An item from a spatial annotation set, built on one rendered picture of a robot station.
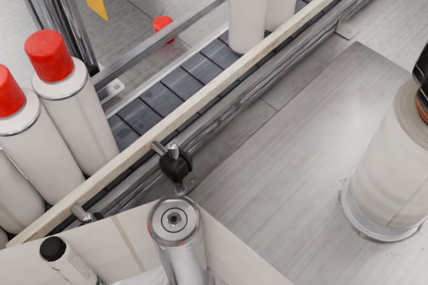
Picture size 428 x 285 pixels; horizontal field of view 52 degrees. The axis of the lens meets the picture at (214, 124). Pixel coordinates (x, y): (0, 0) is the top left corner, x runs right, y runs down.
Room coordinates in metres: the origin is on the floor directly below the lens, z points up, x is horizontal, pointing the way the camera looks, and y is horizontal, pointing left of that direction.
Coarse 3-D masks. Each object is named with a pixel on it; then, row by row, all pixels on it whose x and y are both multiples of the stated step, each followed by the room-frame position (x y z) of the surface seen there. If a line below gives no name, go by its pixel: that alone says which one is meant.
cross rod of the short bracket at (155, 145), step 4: (156, 140) 0.27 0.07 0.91; (152, 144) 0.27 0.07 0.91; (156, 144) 0.27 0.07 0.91; (160, 144) 0.27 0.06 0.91; (152, 148) 0.26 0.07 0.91; (156, 148) 0.26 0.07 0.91; (160, 148) 0.26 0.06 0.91; (164, 148) 0.26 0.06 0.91; (156, 152) 0.26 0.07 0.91; (160, 152) 0.26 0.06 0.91; (164, 152) 0.25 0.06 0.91
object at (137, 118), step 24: (312, 0) 0.54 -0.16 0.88; (336, 0) 0.54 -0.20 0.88; (216, 48) 0.45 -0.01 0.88; (192, 72) 0.40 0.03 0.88; (216, 72) 0.40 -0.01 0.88; (144, 96) 0.36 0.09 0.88; (168, 96) 0.36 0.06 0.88; (216, 96) 0.36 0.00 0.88; (120, 120) 0.32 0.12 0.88; (144, 120) 0.32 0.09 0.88; (192, 120) 0.32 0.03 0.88; (120, 144) 0.29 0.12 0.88; (72, 216) 0.19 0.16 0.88
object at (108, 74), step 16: (208, 0) 0.45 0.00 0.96; (224, 0) 0.47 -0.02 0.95; (192, 16) 0.43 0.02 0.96; (160, 32) 0.40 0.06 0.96; (176, 32) 0.41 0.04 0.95; (144, 48) 0.37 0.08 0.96; (112, 64) 0.35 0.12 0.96; (128, 64) 0.35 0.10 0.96; (96, 80) 0.32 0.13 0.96; (112, 80) 0.33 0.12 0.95
